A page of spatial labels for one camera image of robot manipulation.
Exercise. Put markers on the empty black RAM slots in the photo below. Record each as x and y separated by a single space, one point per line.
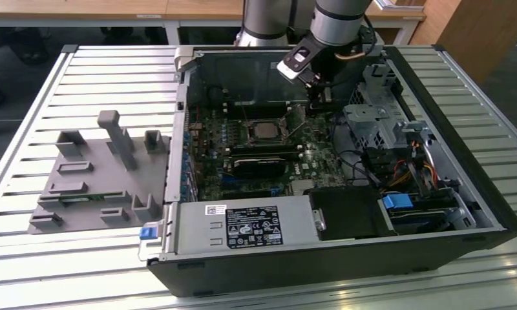
258 108

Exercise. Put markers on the blue disk carrier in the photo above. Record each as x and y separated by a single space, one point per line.
397 202

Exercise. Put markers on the grey parts rack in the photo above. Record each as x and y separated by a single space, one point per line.
94 181

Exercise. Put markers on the grey power supply unit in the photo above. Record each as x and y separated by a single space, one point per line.
197 226

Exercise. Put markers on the green motherboard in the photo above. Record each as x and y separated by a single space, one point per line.
322 155

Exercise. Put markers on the black open PC case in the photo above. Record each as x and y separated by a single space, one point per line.
326 268

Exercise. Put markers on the green RAM stick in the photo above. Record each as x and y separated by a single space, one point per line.
94 197

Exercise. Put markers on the small silver heat sink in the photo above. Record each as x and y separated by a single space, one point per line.
302 187

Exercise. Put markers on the black installed RAM sticks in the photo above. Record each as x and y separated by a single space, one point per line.
262 151

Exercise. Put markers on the brown wooden cabinet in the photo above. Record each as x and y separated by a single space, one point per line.
482 32

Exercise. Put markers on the CPU socket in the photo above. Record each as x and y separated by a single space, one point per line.
285 137

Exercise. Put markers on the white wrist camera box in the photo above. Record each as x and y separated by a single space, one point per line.
295 63

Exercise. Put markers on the black office chair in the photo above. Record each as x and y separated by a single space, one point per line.
25 45

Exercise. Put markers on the silver square CPU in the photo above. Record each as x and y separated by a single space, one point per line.
265 130

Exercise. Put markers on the silver metal drive cage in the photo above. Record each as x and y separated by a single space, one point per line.
370 129

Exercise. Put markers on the wooden desk white frame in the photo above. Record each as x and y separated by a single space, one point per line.
90 8

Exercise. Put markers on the small black graphics card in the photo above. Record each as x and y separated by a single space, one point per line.
258 166

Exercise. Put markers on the blue case latch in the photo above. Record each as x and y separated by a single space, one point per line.
147 233

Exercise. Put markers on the white paper stack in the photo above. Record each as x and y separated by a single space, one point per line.
391 2

